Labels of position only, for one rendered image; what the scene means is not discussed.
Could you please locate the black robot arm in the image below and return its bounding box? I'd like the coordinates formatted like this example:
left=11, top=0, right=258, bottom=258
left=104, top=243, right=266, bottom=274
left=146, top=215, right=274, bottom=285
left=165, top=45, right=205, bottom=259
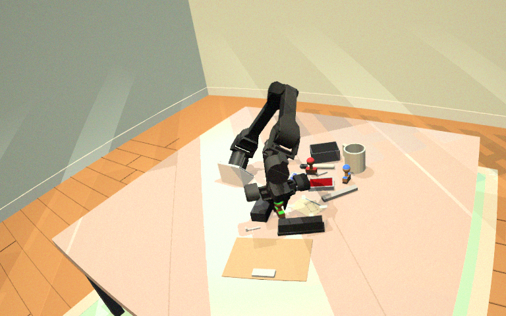
left=228, top=81, right=300, bottom=203

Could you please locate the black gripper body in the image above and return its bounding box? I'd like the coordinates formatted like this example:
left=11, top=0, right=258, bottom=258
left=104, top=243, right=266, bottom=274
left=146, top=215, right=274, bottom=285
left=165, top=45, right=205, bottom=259
left=244, top=173, right=311, bottom=202

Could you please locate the red-handled rubber stamp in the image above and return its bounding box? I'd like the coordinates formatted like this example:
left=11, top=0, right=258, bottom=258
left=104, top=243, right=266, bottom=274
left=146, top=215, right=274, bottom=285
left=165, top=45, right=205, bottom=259
left=306, top=157, right=317, bottom=176

